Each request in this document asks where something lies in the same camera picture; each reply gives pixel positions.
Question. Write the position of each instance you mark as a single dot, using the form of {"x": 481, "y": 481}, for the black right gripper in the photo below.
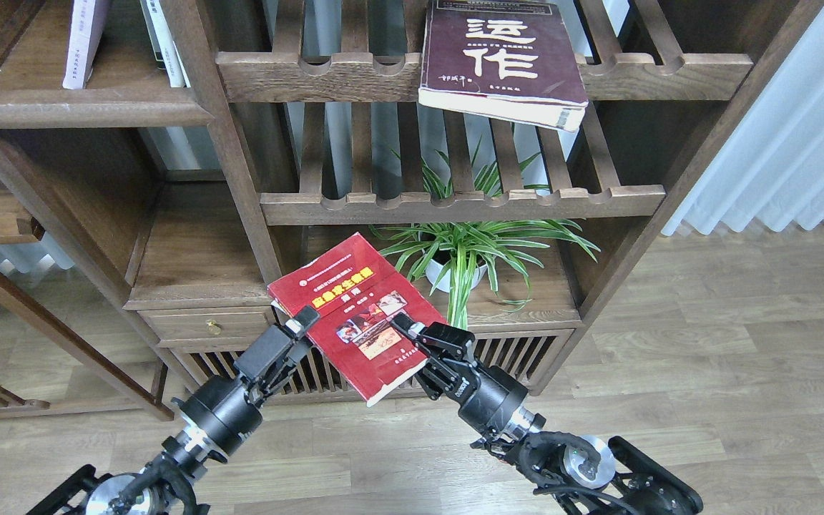
{"x": 491, "y": 401}

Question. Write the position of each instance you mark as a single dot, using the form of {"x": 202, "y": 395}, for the dark wooden bookshelf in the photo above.
{"x": 300, "y": 126}

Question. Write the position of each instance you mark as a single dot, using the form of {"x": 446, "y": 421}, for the brass drawer knob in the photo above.
{"x": 213, "y": 328}

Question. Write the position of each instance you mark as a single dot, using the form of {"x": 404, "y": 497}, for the red paperback book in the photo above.
{"x": 357, "y": 292}

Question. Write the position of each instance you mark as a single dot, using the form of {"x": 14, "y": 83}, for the white pleated curtain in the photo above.
{"x": 771, "y": 170}

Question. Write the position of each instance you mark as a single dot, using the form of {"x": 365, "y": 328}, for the white upright books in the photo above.
{"x": 163, "y": 44}

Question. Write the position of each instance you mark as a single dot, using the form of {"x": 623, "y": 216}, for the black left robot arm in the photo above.
{"x": 164, "y": 481}

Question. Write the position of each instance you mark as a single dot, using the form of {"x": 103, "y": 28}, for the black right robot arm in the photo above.
{"x": 580, "y": 472}

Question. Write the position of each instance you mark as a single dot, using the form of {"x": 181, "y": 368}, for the dark red thick book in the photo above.
{"x": 507, "y": 60}

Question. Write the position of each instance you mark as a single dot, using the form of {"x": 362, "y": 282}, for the green spider plant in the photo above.
{"x": 495, "y": 242}

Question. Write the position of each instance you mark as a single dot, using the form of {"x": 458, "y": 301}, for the white plant pot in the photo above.
{"x": 443, "y": 282}

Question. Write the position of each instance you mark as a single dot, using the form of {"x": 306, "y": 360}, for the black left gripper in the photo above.
{"x": 225, "y": 412}

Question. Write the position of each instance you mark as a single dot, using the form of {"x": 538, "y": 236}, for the white lavender paperback book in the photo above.
{"x": 87, "y": 25}

